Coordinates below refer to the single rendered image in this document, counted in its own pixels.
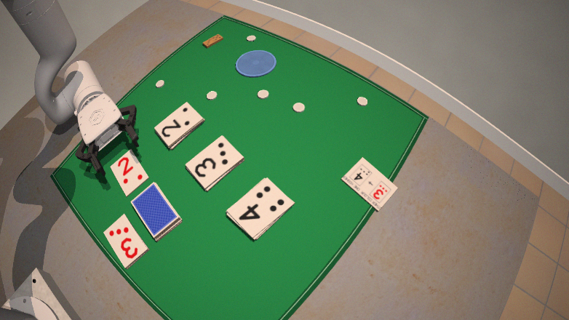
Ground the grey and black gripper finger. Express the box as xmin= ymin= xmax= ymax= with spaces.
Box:
xmin=115 ymin=105 xmax=139 ymax=147
xmin=75 ymin=140 xmax=106 ymax=176

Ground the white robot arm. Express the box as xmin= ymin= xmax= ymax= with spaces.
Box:
xmin=0 ymin=0 xmax=105 ymax=320

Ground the brown rectangular block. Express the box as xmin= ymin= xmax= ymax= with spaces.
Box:
xmin=203 ymin=34 xmax=223 ymax=48

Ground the blue round coaster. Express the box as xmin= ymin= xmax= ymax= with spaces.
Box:
xmin=236 ymin=50 xmax=276 ymax=77

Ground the green card table cloth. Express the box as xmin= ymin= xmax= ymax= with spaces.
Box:
xmin=55 ymin=18 xmax=422 ymax=320

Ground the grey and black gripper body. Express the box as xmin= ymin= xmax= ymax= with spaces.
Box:
xmin=77 ymin=93 xmax=123 ymax=152

